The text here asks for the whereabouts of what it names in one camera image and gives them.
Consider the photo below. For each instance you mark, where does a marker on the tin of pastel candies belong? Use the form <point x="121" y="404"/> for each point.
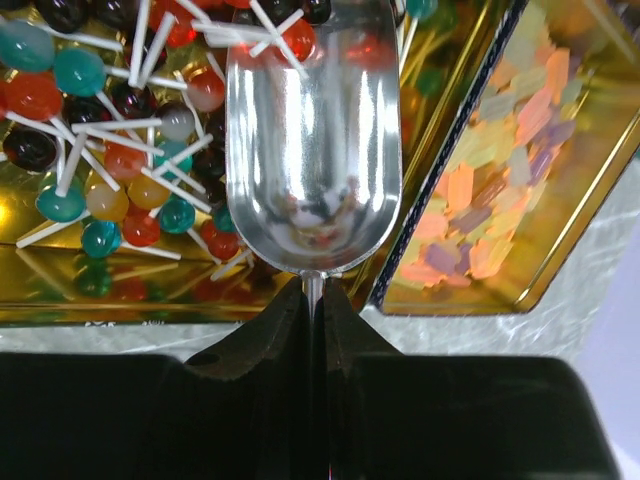
<point x="518" y="119"/>

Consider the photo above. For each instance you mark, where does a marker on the metal candy scoop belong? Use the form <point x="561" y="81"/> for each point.
<point x="313" y="149"/>

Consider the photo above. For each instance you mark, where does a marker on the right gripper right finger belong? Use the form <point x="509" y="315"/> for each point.
<point x="397" y="416"/>

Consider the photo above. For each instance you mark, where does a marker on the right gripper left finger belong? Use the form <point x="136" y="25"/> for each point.
<point x="233" y="411"/>

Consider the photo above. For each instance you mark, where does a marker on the tin of round lollipops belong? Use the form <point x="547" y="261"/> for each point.
<point x="108" y="201"/>

